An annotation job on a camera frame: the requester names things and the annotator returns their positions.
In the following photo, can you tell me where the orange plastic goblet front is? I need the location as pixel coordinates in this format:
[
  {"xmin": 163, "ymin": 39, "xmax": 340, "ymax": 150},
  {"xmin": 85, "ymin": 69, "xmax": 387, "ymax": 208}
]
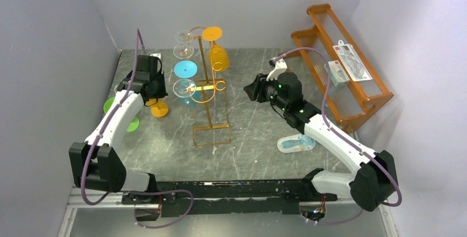
[{"xmin": 202, "ymin": 26, "xmax": 230, "ymax": 72}]

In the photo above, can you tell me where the orange plastic goblet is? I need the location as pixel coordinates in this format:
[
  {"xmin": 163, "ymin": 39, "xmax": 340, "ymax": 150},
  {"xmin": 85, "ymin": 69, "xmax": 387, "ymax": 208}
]
[
  {"xmin": 202, "ymin": 26, "xmax": 230, "ymax": 72},
  {"xmin": 145, "ymin": 99, "xmax": 169, "ymax": 118}
]

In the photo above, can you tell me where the clear flute glass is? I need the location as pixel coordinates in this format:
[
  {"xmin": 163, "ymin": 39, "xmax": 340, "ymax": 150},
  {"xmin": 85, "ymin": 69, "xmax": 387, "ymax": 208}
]
[{"xmin": 173, "ymin": 78, "xmax": 200, "ymax": 120}]

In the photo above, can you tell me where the blue plastic goblet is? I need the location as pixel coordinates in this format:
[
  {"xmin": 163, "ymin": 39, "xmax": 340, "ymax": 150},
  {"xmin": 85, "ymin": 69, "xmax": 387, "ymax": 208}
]
[{"xmin": 173, "ymin": 60, "xmax": 198, "ymax": 85}]

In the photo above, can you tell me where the clear wine glass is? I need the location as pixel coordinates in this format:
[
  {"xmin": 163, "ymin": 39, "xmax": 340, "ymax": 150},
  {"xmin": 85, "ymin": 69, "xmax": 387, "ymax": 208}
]
[
  {"xmin": 175, "ymin": 30, "xmax": 193, "ymax": 44},
  {"xmin": 173, "ymin": 44, "xmax": 194, "ymax": 60}
]

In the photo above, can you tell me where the green plastic goblet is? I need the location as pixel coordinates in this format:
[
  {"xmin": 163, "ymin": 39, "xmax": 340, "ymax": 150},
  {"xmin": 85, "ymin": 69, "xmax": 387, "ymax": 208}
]
[{"xmin": 103, "ymin": 97, "xmax": 140, "ymax": 132}]

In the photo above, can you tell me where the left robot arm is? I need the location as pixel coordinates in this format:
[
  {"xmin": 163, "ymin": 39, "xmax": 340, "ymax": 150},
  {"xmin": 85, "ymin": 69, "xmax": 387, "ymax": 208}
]
[{"xmin": 69, "ymin": 53, "xmax": 167, "ymax": 204}]

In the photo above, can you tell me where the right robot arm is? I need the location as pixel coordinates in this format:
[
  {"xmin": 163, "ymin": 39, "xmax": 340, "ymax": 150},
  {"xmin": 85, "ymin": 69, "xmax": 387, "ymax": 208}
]
[{"xmin": 243, "ymin": 72, "xmax": 400, "ymax": 212}]

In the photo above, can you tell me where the toothbrush blister pack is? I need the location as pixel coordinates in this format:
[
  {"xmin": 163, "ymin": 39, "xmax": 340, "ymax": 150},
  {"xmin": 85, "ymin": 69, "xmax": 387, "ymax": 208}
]
[{"xmin": 276, "ymin": 134, "xmax": 316, "ymax": 153}]

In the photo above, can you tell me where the small teal box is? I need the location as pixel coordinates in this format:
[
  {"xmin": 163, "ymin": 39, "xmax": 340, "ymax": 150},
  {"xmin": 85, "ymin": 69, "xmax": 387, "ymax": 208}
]
[{"xmin": 325, "ymin": 60, "xmax": 350, "ymax": 87}]

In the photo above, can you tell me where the orange wooden shelf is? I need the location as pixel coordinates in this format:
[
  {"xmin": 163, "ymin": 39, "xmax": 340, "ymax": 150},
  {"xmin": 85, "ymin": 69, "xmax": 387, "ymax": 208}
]
[{"xmin": 287, "ymin": 4, "xmax": 393, "ymax": 133}]

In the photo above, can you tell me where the white blister package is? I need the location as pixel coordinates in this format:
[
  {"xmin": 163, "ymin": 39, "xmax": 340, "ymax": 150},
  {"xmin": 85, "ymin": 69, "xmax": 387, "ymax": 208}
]
[{"xmin": 333, "ymin": 40, "xmax": 373, "ymax": 82}]

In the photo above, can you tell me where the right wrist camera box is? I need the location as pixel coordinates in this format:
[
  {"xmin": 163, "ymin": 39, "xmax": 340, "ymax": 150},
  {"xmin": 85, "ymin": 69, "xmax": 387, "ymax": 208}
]
[{"xmin": 266, "ymin": 58, "xmax": 288, "ymax": 81}]

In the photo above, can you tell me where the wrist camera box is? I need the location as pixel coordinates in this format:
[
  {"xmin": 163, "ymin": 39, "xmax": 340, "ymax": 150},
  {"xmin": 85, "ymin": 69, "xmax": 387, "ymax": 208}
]
[
  {"xmin": 150, "ymin": 53, "xmax": 162, "ymax": 60},
  {"xmin": 266, "ymin": 58, "xmax": 288, "ymax": 81}
]

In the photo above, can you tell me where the gold wire wine glass rack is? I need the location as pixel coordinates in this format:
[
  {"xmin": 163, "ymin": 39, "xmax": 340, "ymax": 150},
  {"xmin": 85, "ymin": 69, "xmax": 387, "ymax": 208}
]
[{"xmin": 189, "ymin": 26, "xmax": 231, "ymax": 146}]

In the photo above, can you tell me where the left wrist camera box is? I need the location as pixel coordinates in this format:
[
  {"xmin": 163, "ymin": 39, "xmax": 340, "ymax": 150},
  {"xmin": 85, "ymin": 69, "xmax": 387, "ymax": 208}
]
[{"xmin": 150, "ymin": 53, "xmax": 162, "ymax": 60}]

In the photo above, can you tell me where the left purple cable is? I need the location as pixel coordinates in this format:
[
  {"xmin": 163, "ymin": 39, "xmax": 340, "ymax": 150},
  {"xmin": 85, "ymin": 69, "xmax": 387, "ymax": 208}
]
[{"xmin": 80, "ymin": 28, "xmax": 146, "ymax": 206}]

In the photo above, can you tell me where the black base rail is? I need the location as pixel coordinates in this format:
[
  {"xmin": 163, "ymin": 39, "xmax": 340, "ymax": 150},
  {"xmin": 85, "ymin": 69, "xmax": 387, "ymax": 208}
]
[{"xmin": 122, "ymin": 179, "xmax": 338, "ymax": 218}]

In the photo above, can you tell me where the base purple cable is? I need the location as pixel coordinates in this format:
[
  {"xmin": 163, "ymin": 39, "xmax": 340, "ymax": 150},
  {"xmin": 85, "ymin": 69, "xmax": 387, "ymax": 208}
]
[{"xmin": 133, "ymin": 189, "xmax": 195, "ymax": 229}]

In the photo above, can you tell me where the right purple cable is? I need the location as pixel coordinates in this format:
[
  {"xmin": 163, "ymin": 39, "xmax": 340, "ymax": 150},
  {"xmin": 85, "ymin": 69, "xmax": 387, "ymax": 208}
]
[{"xmin": 271, "ymin": 47, "xmax": 403, "ymax": 207}]

